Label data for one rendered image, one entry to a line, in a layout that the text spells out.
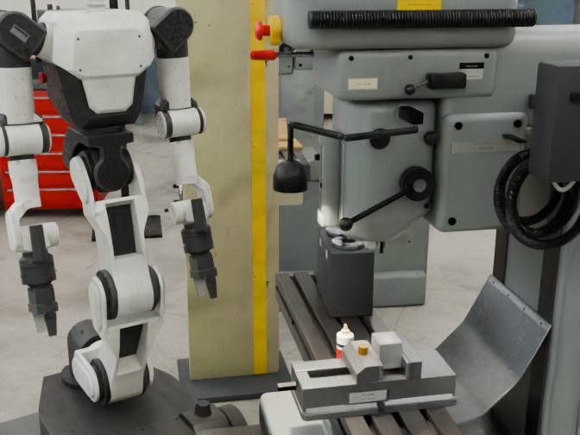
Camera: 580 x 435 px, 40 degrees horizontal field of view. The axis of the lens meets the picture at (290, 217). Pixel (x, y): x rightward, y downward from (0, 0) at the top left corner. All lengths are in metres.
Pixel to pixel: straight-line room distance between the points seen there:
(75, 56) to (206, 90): 1.35
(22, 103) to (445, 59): 1.09
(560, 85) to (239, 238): 2.32
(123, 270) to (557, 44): 1.25
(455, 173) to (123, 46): 0.95
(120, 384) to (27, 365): 1.77
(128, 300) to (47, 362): 2.00
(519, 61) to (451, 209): 0.33
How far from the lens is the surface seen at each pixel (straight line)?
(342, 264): 2.16
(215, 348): 3.78
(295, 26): 1.57
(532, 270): 1.95
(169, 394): 2.66
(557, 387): 1.95
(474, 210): 1.74
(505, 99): 1.72
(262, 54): 1.76
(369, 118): 1.64
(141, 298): 2.26
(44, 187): 6.39
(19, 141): 2.15
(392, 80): 1.62
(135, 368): 2.46
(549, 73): 1.50
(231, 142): 3.46
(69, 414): 2.62
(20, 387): 4.02
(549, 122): 1.49
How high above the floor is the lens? 1.89
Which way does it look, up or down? 18 degrees down
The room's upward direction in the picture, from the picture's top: straight up
